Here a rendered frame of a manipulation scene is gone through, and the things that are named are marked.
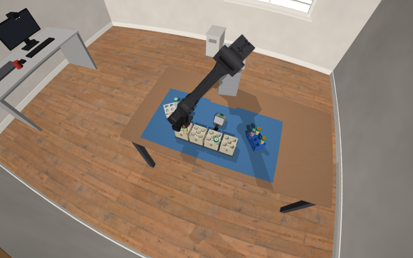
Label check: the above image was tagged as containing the test tube with pink liquid and green cap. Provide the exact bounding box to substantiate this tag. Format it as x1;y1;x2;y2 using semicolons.
249;128;257;137

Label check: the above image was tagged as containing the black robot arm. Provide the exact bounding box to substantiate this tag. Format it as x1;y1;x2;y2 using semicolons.
167;35;255;132

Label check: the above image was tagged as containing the blue tube rack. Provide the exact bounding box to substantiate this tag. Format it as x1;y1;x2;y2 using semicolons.
246;132;266;151

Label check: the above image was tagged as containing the blue bench mat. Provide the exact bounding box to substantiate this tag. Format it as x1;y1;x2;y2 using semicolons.
141;89;283;183

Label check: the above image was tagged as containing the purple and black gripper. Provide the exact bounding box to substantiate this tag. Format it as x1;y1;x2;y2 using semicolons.
182;115;193;128

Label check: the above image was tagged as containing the white box with done label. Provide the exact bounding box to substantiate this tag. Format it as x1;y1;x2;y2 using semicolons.
213;113;227;131

